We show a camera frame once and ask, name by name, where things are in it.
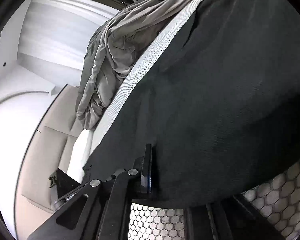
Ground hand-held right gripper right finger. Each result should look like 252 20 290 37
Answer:
185 195 286 240

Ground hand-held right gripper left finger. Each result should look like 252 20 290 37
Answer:
27 144 153 240

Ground black pants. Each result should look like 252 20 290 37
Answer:
82 0 300 208

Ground white pillow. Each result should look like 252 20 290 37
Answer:
66 129 94 178

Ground beige padded headboard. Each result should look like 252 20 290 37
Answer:
15 84 90 240

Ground grey duvet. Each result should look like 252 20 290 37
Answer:
76 0 215 130

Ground white curtain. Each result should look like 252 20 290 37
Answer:
17 0 120 70

